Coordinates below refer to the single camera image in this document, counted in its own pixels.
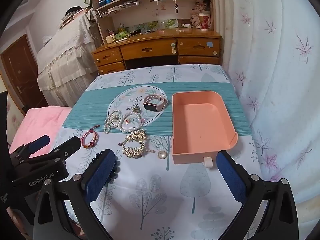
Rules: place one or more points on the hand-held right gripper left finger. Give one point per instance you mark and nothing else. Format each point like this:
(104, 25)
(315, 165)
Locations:
(100, 176)

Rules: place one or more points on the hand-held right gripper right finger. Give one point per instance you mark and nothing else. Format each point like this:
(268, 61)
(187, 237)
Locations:
(231, 177)

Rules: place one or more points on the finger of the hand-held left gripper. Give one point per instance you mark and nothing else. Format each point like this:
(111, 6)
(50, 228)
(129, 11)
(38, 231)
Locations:
(38, 142)
(67, 147)

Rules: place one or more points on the gold rhinestone hair clip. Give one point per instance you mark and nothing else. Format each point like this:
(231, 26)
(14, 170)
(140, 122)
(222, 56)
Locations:
(135, 143)

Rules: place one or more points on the pink plastic tray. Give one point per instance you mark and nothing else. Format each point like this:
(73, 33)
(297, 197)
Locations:
(200, 127)

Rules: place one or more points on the round pearl brooch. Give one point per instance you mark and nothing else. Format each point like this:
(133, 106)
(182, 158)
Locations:
(162, 155)

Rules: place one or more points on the small pink charm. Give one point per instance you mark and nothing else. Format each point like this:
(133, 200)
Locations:
(144, 123)

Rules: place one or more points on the pink blanket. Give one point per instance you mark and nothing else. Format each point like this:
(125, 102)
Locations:
(37, 122)

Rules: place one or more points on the tree print tablecloth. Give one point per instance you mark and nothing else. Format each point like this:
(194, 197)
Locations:
(150, 180)

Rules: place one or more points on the brown wooden door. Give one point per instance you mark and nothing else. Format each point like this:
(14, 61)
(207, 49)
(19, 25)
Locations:
(22, 75)

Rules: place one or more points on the white lace cover cloth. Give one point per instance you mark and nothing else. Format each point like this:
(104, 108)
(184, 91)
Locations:
(65, 62)

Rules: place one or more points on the white leaf print curtain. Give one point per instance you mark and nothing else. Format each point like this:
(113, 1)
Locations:
(280, 92)

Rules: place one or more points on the white cup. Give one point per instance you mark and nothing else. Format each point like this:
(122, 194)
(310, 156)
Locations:
(110, 38)

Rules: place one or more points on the wooden desk with drawers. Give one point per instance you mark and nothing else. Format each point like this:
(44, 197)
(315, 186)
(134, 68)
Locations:
(150, 46)

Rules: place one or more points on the stack of books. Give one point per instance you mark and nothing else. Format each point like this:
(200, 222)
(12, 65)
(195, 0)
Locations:
(72, 16)

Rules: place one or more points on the black bottle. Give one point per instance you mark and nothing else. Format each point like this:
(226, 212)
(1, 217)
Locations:
(135, 32)

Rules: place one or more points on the black hat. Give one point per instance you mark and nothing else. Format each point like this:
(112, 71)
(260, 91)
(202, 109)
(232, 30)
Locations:
(71, 10)

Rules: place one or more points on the white drawer child lock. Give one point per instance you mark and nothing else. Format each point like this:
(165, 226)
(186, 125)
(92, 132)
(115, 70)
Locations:
(173, 48)

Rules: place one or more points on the blue bottles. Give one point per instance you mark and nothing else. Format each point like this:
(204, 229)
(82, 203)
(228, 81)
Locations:
(105, 1)

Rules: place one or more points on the red paper cup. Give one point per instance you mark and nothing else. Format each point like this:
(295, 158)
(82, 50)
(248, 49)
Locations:
(204, 22)

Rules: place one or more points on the white tube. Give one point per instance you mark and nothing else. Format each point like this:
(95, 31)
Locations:
(187, 25)

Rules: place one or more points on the wooden bookshelf hutch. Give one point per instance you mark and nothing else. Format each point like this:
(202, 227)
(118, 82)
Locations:
(152, 10)

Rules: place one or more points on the floral mug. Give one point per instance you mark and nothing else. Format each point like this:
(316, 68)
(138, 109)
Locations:
(195, 20)

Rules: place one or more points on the hanging keys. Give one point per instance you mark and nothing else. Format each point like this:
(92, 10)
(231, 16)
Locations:
(176, 8)

